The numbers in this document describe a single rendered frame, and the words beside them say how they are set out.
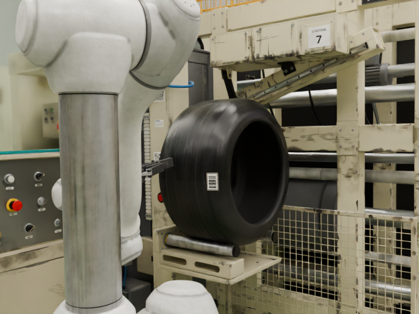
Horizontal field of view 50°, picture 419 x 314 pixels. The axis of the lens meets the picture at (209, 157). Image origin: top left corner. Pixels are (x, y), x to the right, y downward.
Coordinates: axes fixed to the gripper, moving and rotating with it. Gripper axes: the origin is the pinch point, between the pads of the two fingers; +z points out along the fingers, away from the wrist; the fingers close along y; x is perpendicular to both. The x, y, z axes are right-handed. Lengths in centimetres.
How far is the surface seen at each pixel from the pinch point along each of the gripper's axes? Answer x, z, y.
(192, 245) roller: 36.5, 18.2, 8.2
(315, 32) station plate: -40, 63, -28
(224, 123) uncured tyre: -10.1, 22.2, -9.7
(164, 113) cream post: -13.8, 33.6, 29.3
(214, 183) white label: 8.8, 11.3, -11.4
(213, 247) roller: 36.0, 18.4, -2.2
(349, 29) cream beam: -40, 78, -36
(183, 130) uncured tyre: -8.6, 17.4, 5.3
